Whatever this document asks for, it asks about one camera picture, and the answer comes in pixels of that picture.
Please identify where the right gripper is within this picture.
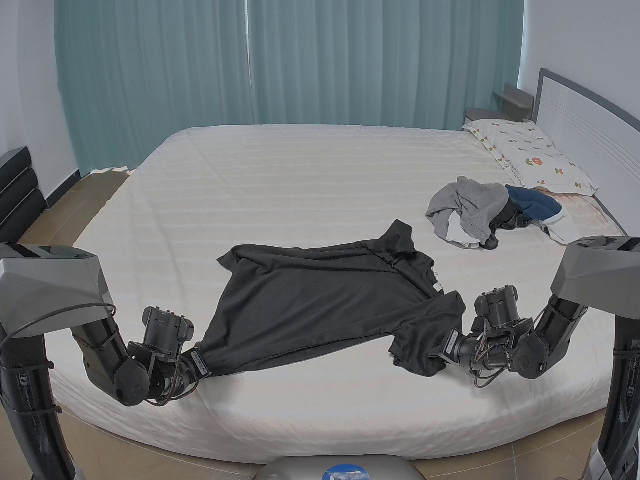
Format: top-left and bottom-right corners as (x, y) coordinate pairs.
(440, 328), (482, 369)

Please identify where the black chest of drawers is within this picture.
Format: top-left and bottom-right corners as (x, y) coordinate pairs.
(0, 146), (48, 241)

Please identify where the black T-shirt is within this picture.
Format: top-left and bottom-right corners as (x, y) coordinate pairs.
(192, 219), (467, 379)

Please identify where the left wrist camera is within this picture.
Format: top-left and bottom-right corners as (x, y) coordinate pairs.
(172, 316), (195, 344)

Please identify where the black cable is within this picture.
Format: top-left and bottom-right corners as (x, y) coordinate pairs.
(472, 365), (506, 389)
(7, 302), (117, 341)
(150, 363), (198, 406)

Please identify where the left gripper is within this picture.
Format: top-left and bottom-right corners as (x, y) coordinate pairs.
(170, 346), (211, 394)

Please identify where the blue-green curtain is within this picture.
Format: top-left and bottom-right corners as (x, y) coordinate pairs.
(52, 0), (251, 176)
(247, 0), (523, 131)

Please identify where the bed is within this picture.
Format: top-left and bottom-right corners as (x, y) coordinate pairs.
(47, 67), (640, 464)

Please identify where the pile of clothes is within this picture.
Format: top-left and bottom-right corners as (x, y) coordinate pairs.
(425, 175), (583, 250)

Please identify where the grey bedside table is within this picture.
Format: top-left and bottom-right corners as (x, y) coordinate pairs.
(464, 83), (535, 124)

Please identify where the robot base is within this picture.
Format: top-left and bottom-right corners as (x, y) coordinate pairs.
(262, 455), (418, 480)

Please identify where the white printed pillow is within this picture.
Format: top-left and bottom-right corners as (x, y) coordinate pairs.
(462, 118), (598, 196)

